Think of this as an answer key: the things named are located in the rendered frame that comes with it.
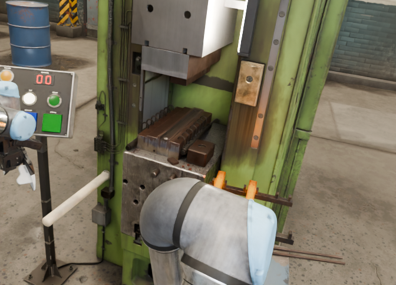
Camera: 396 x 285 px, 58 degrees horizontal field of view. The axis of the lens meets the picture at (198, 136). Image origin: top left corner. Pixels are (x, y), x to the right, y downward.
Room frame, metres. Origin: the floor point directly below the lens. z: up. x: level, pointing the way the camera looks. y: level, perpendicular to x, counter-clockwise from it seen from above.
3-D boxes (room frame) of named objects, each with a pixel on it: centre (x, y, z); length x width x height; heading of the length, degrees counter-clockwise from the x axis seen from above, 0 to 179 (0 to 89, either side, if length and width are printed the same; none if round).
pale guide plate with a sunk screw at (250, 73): (1.38, -0.17, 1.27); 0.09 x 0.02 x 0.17; 72
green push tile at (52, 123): (1.33, 0.61, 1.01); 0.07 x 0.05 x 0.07; 97
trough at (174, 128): (1.55, 0.08, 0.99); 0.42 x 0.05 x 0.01; 162
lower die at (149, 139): (1.55, 0.10, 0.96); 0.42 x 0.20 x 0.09; 162
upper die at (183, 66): (1.55, 0.10, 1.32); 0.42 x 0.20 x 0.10; 162
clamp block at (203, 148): (1.36, -0.02, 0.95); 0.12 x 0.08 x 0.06; 162
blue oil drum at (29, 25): (5.44, 2.75, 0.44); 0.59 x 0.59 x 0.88
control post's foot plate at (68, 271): (1.45, 0.72, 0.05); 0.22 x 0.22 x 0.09; 72
